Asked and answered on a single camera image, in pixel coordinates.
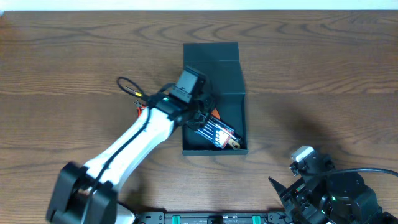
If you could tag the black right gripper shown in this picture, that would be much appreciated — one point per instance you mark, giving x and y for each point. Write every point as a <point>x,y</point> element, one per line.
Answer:
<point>301,190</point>

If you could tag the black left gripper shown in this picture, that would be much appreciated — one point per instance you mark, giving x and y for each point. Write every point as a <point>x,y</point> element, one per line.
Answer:
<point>201,116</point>

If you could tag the clear precision screwdriver set case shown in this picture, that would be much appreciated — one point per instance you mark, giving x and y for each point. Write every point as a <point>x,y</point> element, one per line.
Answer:
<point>208,133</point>

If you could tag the orange scraper with wooden handle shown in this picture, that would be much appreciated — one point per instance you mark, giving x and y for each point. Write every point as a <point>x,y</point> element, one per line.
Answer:
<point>216,114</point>

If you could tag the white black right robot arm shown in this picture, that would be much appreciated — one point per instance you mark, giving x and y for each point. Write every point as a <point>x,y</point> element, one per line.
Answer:
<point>357,202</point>

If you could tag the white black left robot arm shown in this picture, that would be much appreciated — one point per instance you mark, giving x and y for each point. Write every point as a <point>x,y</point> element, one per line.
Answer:
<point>89,193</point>

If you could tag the black cardboard box with lid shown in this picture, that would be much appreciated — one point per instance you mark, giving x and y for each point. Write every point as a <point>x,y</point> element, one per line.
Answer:
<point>220,63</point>

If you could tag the orange black handled pliers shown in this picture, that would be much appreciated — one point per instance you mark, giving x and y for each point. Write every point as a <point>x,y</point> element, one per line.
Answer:
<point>139,107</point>

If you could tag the black yellow handled screwdriver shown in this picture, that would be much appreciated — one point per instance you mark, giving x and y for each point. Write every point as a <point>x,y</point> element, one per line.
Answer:
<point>132,92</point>

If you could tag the black mounting rail green clips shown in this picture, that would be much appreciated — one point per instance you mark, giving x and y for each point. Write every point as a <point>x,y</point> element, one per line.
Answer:
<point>212,218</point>

